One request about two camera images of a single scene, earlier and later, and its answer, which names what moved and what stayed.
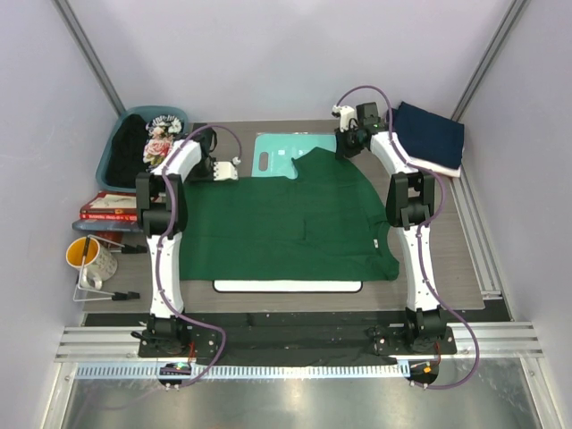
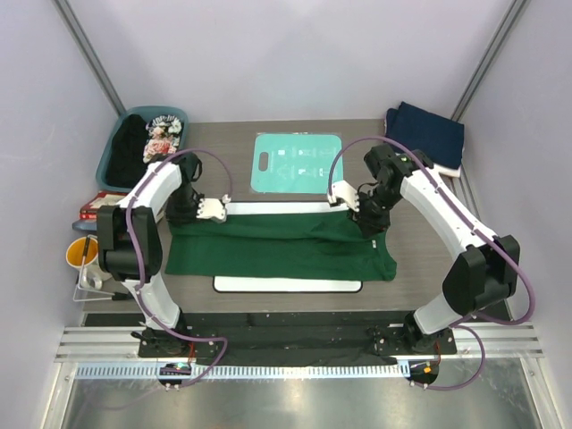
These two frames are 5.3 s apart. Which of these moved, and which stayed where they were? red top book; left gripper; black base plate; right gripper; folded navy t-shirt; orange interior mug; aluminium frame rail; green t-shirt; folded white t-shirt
Moved: right gripper; green t-shirt; left gripper
Stayed: folded navy t-shirt; red top book; orange interior mug; folded white t-shirt; black base plate; aluminium frame rail
